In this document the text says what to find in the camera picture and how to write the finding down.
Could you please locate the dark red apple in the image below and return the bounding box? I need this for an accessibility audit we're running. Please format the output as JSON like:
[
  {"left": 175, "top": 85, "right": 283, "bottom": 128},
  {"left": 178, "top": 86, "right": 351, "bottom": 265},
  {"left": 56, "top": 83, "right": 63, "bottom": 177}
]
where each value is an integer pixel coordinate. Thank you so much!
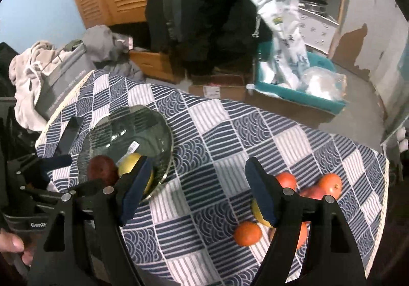
[{"left": 87, "top": 155, "right": 120, "bottom": 191}]

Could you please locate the clear plastic bag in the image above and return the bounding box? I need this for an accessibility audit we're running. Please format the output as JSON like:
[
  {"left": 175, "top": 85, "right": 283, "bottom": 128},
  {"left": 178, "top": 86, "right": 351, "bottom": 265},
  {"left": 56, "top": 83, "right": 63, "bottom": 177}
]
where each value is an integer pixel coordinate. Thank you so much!
[{"left": 300, "top": 65, "right": 348, "bottom": 102}]

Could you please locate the cardboard box with red label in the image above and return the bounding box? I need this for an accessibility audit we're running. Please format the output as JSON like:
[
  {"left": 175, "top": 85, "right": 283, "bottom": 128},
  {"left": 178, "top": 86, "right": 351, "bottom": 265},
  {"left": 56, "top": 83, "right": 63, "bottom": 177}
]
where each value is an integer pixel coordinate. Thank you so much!
[{"left": 188, "top": 73, "right": 247, "bottom": 101}]

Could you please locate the person's left hand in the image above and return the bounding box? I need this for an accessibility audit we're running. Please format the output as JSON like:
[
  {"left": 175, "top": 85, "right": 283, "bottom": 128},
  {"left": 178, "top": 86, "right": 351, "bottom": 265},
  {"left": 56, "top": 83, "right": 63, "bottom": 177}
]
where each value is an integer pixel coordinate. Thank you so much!
[{"left": 0, "top": 230, "right": 36, "bottom": 266}]

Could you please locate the grey crumpled cloth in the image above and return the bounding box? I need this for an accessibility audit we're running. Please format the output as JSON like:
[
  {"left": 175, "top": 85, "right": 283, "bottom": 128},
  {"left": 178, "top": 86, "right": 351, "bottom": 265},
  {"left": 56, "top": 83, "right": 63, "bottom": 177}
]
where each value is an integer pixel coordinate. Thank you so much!
[{"left": 81, "top": 25, "right": 146, "bottom": 82}]

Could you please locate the beige cloth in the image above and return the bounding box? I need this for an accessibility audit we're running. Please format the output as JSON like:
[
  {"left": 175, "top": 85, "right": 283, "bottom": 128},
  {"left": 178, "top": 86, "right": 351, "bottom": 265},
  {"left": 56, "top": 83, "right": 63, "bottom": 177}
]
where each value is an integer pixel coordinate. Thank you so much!
[{"left": 9, "top": 40, "right": 76, "bottom": 132}]

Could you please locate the white printed bag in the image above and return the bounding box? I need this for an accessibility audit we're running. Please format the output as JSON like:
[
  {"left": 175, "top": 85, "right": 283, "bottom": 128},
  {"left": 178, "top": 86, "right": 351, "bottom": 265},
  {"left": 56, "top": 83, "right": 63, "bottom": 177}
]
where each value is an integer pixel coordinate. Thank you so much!
[{"left": 247, "top": 0, "right": 311, "bottom": 89}]

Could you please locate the yellow apple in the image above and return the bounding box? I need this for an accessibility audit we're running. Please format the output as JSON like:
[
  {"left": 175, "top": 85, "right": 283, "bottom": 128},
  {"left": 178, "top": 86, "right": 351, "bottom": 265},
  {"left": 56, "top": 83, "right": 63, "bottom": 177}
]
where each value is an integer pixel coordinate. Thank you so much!
[
  {"left": 118, "top": 152, "right": 156, "bottom": 196},
  {"left": 251, "top": 198, "right": 275, "bottom": 228}
]

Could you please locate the black hanging clothing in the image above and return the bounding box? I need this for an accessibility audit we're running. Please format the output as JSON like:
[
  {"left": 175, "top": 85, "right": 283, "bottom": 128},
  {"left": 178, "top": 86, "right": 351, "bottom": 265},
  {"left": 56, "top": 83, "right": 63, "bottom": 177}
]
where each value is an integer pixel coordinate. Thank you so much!
[{"left": 145, "top": 0, "right": 282, "bottom": 77}]

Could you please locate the orange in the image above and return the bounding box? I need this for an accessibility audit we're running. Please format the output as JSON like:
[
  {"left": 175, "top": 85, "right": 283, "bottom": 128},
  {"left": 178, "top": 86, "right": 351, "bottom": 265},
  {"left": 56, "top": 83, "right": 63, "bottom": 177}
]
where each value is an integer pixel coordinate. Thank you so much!
[
  {"left": 274, "top": 172, "right": 298, "bottom": 192},
  {"left": 233, "top": 220, "right": 263, "bottom": 247},
  {"left": 317, "top": 173, "right": 343, "bottom": 201},
  {"left": 268, "top": 222, "right": 309, "bottom": 250}
]

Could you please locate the metal pot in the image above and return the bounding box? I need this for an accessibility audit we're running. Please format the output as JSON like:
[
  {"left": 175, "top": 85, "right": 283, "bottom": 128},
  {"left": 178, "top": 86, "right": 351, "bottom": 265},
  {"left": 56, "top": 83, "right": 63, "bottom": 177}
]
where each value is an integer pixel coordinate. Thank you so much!
[{"left": 300, "top": 0, "right": 328, "bottom": 15}]

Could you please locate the bright red apple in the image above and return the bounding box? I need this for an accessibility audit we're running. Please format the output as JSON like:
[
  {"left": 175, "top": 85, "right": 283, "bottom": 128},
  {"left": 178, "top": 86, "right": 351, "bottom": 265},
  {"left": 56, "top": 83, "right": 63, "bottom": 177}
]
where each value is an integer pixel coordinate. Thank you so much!
[{"left": 299, "top": 185, "right": 326, "bottom": 202}]

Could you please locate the blue white patterned tablecloth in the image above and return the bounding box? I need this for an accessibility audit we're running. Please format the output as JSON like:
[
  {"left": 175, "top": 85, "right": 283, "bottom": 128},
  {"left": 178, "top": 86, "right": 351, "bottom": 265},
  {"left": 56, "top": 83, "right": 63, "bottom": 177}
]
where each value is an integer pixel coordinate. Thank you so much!
[{"left": 35, "top": 69, "right": 391, "bottom": 286}]

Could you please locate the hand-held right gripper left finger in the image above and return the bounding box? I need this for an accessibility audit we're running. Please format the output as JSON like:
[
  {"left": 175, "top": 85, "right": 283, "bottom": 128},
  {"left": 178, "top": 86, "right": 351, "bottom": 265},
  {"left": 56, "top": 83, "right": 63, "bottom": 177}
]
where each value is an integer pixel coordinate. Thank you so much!
[{"left": 29, "top": 156, "right": 154, "bottom": 286}]

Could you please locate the teal box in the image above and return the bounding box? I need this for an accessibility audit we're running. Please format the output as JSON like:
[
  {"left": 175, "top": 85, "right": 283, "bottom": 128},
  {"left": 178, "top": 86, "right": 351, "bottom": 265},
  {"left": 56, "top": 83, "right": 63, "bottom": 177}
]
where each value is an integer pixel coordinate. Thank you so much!
[{"left": 252, "top": 41, "right": 349, "bottom": 116}]

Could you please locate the white patterned box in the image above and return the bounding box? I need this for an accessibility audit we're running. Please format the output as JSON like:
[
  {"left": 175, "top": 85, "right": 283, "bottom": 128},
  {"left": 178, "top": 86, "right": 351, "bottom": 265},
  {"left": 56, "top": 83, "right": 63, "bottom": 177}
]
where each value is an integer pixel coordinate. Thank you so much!
[{"left": 302, "top": 14, "right": 339, "bottom": 57}]

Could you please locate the large flat cardboard box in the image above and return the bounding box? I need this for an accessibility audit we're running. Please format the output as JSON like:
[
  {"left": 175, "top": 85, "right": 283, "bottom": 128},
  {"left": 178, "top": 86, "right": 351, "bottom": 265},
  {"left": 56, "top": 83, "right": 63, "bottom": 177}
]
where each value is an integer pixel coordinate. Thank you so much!
[{"left": 246, "top": 88, "right": 336, "bottom": 124}]

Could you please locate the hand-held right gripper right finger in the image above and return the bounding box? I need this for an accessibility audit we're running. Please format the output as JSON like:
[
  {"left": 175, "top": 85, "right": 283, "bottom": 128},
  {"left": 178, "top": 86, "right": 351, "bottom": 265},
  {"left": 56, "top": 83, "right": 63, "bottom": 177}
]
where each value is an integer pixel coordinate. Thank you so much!
[{"left": 245, "top": 157, "right": 367, "bottom": 286}]

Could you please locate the small white bag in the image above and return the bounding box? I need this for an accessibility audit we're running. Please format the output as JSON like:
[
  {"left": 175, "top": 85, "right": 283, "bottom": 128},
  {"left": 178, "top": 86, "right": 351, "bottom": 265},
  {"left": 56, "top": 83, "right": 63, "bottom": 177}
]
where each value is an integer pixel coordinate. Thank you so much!
[{"left": 258, "top": 60, "right": 279, "bottom": 84}]

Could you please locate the white shoe rack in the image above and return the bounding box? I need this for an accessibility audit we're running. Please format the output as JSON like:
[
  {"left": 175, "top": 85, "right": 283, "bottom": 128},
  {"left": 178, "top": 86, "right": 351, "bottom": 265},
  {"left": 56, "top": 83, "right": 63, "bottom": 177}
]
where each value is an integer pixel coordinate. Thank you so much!
[{"left": 380, "top": 126, "right": 409, "bottom": 178}]

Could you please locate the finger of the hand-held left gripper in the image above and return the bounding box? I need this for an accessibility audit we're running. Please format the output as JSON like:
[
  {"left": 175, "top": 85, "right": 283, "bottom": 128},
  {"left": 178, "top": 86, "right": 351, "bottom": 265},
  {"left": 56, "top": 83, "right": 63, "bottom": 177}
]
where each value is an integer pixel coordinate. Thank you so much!
[
  {"left": 55, "top": 116, "right": 84, "bottom": 157},
  {"left": 7, "top": 153, "right": 74, "bottom": 178}
]

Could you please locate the wooden rack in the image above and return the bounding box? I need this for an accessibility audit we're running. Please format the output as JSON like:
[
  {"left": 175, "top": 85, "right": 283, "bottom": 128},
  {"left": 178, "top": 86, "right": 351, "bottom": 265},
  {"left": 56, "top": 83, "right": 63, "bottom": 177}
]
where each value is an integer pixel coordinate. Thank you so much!
[{"left": 279, "top": 0, "right": 349, "bottom": 58}]

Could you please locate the green glass plate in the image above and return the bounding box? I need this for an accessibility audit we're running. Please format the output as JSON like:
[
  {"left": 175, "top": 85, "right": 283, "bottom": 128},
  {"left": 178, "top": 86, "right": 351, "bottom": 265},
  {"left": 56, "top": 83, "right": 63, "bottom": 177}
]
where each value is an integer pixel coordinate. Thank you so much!
[{"left": 77, "top": 105, "right": 175, "bottom": 202}]

